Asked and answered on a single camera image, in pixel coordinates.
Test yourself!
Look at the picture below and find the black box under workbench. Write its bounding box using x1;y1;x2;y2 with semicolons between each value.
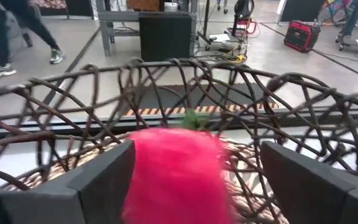
138;12;193;62

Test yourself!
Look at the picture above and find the white plastic bucket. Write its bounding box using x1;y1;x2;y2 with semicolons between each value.
163;1;179;12

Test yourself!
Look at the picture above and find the wheeled office chair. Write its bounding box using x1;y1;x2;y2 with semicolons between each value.
334;0;358;52

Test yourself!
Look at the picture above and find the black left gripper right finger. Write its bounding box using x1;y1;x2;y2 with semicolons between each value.
261;141;358;224

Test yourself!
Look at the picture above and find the red toy bell pepper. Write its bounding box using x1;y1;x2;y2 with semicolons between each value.
121;111;239;224

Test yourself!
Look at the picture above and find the red and black generator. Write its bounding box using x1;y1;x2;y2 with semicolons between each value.
283;20;321;54

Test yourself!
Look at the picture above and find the brown wicker box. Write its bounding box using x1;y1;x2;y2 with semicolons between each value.
126;0;161;12

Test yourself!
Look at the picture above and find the colourful umbrella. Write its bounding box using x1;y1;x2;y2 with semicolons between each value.
317;0;356;26

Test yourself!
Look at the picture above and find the black hazard-striped floor mat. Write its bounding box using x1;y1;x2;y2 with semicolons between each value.
125;83;280;117

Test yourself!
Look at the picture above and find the grey metal workbench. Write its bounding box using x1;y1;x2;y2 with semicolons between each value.
95;0;198;57

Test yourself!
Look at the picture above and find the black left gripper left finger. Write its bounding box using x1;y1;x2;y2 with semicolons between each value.
0;139;136;224

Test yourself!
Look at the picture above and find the dark wicker wire basket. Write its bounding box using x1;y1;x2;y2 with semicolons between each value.
0;57;358;224

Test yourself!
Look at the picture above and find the person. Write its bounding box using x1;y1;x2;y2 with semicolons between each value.
0;0;65;80

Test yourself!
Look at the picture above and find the yellow cable bundle on floor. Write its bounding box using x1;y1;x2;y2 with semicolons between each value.
222;51;248;63

